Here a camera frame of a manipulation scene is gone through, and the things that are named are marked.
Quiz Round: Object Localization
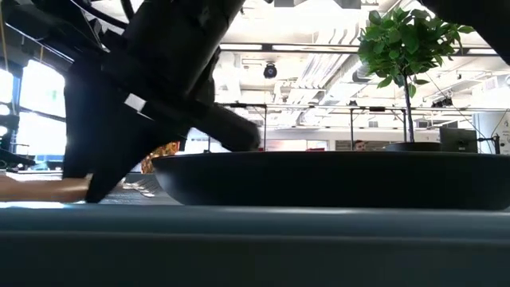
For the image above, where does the blue plastic tray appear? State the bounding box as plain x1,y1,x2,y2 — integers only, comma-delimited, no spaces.
0,173,510,287

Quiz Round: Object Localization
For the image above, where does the amber ribbed glass cup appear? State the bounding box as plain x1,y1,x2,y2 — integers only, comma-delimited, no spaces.
140,141,181,175

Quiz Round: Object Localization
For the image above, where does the black computer monitor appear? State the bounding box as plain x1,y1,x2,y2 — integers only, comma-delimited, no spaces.
439,127,479,154

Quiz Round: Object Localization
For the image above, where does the black round plate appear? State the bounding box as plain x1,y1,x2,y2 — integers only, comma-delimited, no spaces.
151,150,510,211

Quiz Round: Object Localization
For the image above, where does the green potted plant black pot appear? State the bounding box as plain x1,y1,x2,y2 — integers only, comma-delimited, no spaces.
356,6,476,153

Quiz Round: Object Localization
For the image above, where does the black overhead camera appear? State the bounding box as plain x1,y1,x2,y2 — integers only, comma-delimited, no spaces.
262,62,279,81

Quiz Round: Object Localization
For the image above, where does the wooden-handled metal fork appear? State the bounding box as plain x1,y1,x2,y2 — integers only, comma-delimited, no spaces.
0,174,157,203

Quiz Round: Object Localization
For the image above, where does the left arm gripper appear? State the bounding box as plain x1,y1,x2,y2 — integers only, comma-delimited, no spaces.
84,0,263,204

